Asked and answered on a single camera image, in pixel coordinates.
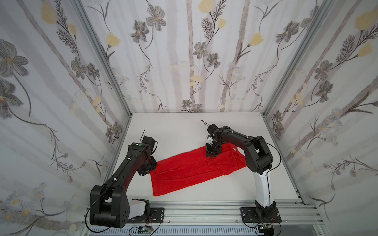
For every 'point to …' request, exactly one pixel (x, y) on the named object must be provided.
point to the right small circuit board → (268, 230)
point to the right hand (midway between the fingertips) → (210, 153)
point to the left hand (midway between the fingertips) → (152, 169)
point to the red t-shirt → (187, 167)
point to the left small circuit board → (143, 229)
